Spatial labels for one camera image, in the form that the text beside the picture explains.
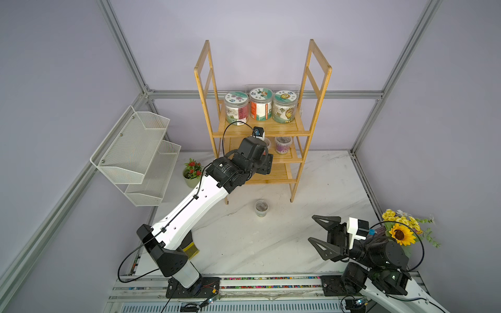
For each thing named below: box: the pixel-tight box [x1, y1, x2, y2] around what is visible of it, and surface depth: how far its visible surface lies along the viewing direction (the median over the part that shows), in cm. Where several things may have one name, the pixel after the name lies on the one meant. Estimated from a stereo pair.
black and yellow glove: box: [181, 229, 200, 261], surface depth 84 cm
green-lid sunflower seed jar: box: [272, 89, 298, 124], surface depth 65 cm
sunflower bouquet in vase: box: [371, 208, 441, 272], surface depth 65 cm
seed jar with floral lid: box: [224, 91, 250, 126], surface depth 64 cm
